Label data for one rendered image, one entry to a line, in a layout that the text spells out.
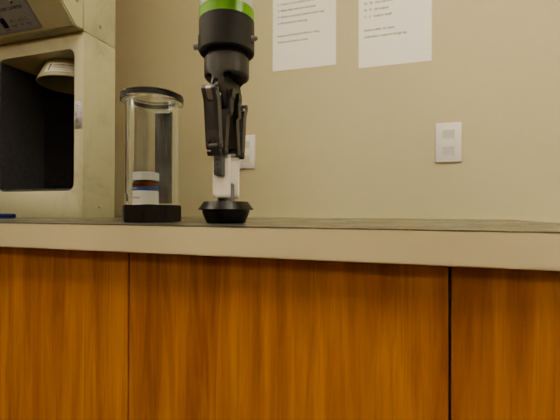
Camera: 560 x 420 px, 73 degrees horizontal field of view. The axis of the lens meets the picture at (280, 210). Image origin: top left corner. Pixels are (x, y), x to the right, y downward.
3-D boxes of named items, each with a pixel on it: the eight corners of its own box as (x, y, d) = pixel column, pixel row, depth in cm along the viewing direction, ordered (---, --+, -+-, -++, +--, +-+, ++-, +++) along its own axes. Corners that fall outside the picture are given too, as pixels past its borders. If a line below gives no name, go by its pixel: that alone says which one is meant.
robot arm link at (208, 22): (246, 3, 57) (266, 31, 66) (179, 15, 61) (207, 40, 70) (246, 42, 57) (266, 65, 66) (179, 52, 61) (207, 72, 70)
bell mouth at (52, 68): (73, 97, 119) (73, 80, 119) (119, 92, 113) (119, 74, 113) (19, 78, 102) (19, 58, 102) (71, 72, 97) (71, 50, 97)
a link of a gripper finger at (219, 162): (225, 144, 61) (217, 141, 58) (225, 175, 61) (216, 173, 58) (217, 145, 62) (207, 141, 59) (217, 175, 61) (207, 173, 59)
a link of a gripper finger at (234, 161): (222, 157, 65) (223, 158, 66) (222, 198, 65) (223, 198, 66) (237, 157, 64) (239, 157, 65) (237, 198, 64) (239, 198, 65)
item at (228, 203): (214, 222, 69) (214, 186, 69) (261, 222, 66) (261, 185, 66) (187, 223, 60) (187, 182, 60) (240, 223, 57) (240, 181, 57)
